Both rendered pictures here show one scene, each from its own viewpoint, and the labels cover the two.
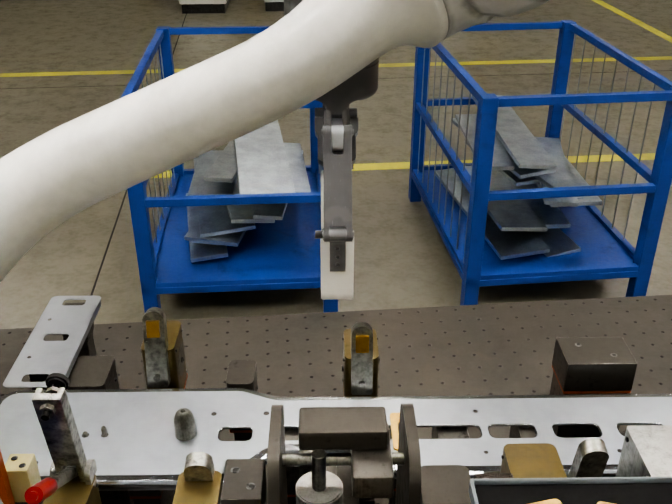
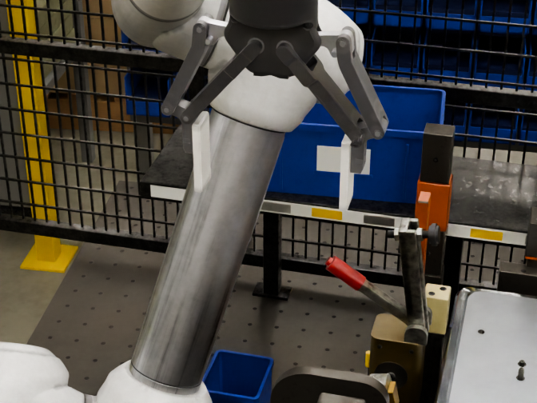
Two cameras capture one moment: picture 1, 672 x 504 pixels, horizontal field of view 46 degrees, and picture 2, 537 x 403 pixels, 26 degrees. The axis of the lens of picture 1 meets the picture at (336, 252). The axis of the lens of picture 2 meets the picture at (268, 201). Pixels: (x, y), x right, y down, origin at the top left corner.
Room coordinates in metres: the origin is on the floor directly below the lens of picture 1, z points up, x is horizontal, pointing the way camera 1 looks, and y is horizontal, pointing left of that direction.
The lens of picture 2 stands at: (0.92, -0.89, 1.99)
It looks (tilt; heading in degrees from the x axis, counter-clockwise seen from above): 31 degrees down; 105
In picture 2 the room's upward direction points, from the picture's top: straight up
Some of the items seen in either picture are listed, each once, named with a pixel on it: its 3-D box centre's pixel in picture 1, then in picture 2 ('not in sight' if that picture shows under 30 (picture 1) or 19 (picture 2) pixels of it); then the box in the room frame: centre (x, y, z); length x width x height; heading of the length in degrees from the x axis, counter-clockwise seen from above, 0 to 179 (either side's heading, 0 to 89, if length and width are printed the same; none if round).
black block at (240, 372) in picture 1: (246, 430); not in sight; (1.12, 0.17, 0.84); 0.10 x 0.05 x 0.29; 1
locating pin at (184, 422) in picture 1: (184, 425); not in sight; (0.93, 0.23, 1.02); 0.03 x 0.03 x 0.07
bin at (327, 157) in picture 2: not in sight; (348, 139); (0.61, 0.79, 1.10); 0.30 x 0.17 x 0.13; 6
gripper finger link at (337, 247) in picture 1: (337, 249); (181, 124); (0.60, 0.00, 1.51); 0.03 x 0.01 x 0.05; 1
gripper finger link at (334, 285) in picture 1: (337, 265); (201, 152); (0.62, 0.00, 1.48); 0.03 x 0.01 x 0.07; 91
